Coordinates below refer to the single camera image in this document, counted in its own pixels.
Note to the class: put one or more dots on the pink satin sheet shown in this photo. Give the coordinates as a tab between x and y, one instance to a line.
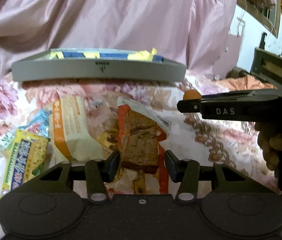
192	32

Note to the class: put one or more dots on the floral quilt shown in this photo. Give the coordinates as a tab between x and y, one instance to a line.
233	143

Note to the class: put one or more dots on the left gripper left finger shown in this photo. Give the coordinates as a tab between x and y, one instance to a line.
98	172

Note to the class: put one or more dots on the orange cream cracker packet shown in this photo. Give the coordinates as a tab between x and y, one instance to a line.
69	131

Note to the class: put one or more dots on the light blue snack sachet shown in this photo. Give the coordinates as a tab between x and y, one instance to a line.
38	125

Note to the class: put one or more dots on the yellow green biscuit packet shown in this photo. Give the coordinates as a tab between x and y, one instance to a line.
26	157

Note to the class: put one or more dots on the grey cardboard tray box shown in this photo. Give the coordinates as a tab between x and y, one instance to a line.
98	63

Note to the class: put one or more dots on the brown tofu snack packet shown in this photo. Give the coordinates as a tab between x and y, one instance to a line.
141	130

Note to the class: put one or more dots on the small orange fruit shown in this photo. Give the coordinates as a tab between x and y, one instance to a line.
192	95

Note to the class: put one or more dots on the orange cloth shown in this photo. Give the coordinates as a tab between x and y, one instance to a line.
244	83

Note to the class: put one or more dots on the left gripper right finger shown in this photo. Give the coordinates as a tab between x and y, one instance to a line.
185	172

